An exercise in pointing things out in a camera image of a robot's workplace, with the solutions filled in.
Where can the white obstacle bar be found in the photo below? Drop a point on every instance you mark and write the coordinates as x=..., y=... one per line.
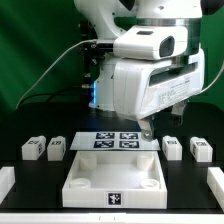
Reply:
x=215, y=180
x=7, y=180

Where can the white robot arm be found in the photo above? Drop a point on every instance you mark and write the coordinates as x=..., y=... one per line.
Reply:
x=113, y=18

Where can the white left obstacle bar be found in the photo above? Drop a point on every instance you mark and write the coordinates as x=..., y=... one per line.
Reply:
x=7, y=180

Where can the black camera on base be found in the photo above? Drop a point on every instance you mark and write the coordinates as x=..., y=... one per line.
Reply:
x=94, y=51

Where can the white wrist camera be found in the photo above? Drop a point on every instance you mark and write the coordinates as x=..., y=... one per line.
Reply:
x=147, y=43

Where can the white right obstacle bar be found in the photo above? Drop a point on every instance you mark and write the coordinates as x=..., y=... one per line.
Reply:
x=215, y=180

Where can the white marker sheet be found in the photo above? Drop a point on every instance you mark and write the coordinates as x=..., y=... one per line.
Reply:
x=126, y=141

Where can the white square tabletop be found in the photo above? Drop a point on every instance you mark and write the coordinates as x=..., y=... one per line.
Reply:
x=115, y=179

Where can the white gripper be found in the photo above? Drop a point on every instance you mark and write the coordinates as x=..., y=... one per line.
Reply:
x=143, y=88

